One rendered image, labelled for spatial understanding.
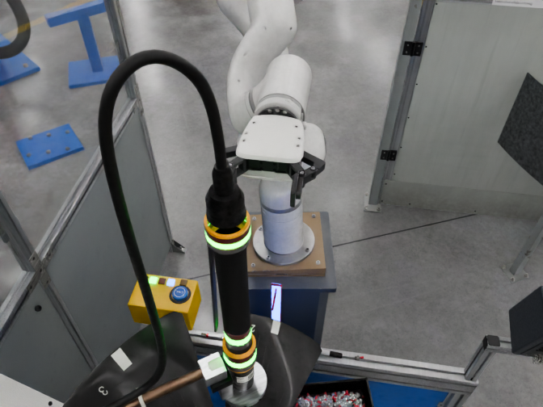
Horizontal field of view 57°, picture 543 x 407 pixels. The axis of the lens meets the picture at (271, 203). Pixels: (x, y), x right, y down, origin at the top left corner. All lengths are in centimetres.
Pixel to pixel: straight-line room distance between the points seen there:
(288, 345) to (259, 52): 60
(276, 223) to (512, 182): 181
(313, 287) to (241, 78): 74
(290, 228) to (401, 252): 147
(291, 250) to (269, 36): 73
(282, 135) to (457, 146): 204
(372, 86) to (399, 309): 196
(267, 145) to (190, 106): 301
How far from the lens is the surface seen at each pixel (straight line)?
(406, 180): 288
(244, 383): 74
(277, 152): 74
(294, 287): 148
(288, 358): 109
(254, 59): 97
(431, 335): 257
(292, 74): 87
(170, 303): 130
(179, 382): 68
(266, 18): 96
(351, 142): 342
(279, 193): 132
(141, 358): 84
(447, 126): 265
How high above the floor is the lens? 216
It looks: 47 degrees down
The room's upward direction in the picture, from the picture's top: straight up
